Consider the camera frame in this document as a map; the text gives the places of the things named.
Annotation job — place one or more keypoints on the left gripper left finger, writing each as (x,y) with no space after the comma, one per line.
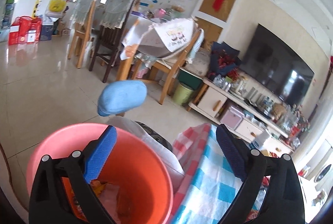
(49,202)

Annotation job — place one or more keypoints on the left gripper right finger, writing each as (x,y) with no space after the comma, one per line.
(283,201)

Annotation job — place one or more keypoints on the pink plastic trash bucket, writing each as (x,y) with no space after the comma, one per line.
(133,186)

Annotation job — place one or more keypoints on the green small trash can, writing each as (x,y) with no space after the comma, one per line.
(182,94)

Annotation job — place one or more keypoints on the white washing machine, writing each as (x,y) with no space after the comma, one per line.
(323,175)

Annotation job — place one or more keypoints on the blue checkered tablecloth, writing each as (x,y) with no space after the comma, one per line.
(209,185)

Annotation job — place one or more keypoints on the white TV cabinet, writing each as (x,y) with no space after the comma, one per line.
(224,107)

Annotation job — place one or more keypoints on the pink storage box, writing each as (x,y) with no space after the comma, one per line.
(232,117)

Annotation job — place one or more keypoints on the white seat cushion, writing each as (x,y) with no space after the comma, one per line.
(157,143)

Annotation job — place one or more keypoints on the blue chair backrest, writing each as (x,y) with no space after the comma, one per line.
(121,96)

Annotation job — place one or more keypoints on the black flat television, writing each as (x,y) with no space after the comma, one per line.
(272,63)

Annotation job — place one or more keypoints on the wooden dining chair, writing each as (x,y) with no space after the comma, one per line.
(170,66)

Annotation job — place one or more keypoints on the red flower bouquet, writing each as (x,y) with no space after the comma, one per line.
(224,61)

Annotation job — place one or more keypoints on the light wooden far chair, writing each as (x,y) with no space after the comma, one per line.
(83,20)

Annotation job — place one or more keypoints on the red gift bag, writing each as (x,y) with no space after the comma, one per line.
(25,29)

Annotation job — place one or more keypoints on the yellow hanging bag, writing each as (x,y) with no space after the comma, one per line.
(57,5)

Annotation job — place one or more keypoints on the white bib cloth on chair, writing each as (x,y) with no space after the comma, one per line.
(157,39)

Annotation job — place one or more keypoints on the dark wooden chair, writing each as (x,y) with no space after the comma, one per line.
(111,31)

